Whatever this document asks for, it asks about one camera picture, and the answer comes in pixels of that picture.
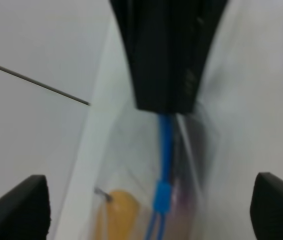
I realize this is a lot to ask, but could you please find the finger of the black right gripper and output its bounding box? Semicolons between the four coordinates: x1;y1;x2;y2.
171;0;231;115
108;0;175;114

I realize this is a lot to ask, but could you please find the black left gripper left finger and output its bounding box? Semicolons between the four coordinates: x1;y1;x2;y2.
0;175;51;240

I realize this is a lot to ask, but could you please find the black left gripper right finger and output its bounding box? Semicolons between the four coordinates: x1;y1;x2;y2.
249;172;283;240

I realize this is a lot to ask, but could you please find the blue zipper slider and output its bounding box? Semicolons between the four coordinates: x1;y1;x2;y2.
153;181;172;215

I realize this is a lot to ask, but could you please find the clear zip bag blue seal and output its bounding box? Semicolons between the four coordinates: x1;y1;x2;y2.
55;99;216;240

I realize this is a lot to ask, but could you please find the yellow pear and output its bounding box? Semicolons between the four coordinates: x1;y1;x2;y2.
94;188;141;240

